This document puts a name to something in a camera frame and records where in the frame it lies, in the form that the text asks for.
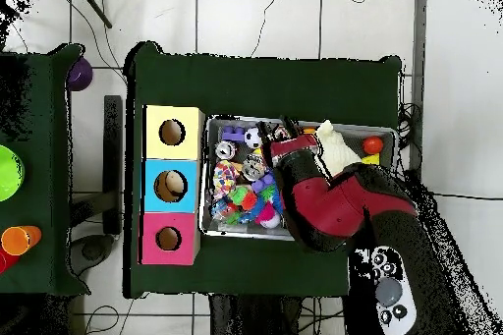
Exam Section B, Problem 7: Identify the cream knitted cloth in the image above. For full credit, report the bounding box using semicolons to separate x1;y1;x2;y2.
313;120;364;178

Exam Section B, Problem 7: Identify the clear mesh bin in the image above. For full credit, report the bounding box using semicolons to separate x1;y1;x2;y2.
198;114;398;249

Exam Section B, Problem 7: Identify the wooden box with three holes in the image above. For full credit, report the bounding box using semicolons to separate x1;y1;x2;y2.
140;103;207;267

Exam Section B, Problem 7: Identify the black and white soccer ball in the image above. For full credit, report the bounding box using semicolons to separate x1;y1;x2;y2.
244;127;265;150

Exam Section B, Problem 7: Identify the crushed red drink can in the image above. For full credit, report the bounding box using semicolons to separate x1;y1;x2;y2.
214;140;238;163

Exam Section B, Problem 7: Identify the multicolour patterned cloth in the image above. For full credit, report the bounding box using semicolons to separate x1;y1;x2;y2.
211;159;244;198

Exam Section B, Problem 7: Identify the red ball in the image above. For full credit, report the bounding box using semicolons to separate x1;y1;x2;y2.
362;136;385;155

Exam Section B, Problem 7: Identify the purple ball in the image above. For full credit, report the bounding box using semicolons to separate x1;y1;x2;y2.
66;57;94;92

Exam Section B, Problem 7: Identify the black rod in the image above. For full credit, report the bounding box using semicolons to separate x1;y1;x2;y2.
74;0;113;29

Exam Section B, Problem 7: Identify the green plastic bowl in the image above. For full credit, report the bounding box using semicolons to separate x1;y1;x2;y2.
0;144;27;202

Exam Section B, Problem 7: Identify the orange plastic cup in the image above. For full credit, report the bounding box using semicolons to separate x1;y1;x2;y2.
0;224;43;256

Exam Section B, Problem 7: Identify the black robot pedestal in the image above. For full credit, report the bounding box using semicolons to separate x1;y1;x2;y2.
207;294;315;335

